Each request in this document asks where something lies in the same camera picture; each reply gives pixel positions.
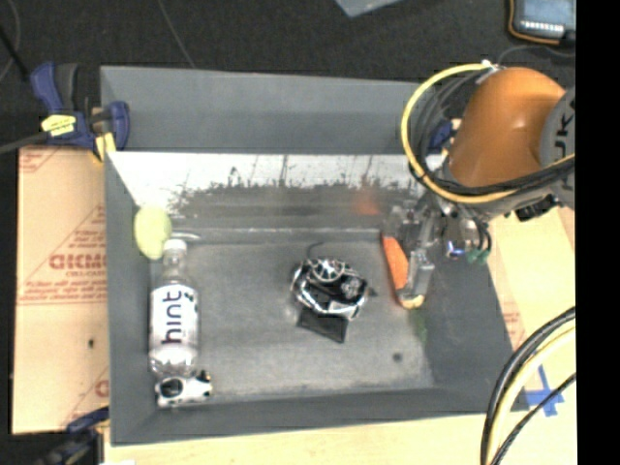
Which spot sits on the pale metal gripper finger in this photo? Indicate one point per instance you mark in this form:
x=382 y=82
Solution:
x=420 y=276

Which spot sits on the orange toy carrot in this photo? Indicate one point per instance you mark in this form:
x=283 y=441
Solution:
x=394 y=269

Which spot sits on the black and white patterned object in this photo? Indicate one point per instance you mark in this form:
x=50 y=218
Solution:
x=329 y=286

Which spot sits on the black flat square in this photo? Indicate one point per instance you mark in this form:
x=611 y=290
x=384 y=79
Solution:
x=324 y=327

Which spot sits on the grey metal bin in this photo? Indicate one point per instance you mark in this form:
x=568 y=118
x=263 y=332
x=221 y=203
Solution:
x=252 y=356

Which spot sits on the clear plastic bottle, white label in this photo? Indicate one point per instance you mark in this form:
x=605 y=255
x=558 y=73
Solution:
x=173 y=308

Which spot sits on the white and black metal part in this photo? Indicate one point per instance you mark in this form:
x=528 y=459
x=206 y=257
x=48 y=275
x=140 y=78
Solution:
x=181 y=389

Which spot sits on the yellow-green ball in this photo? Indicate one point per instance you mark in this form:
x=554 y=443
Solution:
x=152 y=233

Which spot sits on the brown cardboard board, red print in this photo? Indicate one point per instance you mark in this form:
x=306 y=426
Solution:
x=53 y=308

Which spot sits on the black cylinder on white bracket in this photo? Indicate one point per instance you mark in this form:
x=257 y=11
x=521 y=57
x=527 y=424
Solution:
x=535 y=207

